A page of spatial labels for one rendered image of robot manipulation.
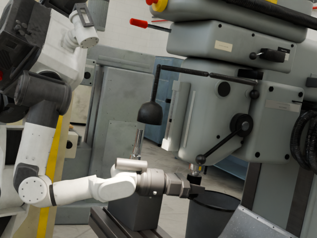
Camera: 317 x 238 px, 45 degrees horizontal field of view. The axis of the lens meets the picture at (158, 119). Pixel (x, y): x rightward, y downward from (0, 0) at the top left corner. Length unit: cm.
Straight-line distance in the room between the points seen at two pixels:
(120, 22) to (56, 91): 968
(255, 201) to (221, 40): 74
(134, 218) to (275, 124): 67
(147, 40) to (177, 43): 996
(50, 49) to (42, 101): 19
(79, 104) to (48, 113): 845
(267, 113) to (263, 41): 22
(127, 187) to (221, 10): 56
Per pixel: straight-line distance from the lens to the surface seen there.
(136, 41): 1100
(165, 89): 851
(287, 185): 147
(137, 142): 163
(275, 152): 128
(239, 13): 111
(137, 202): 154
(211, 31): 107
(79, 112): 965
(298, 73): 131
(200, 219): 319
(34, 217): 302
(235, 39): 111
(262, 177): 156
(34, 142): 117
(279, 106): 125
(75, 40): 130
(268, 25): 118
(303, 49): 132
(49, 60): 125
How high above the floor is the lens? 155
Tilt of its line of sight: 6 degrees down
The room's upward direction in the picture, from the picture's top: 10 degrees clockwise
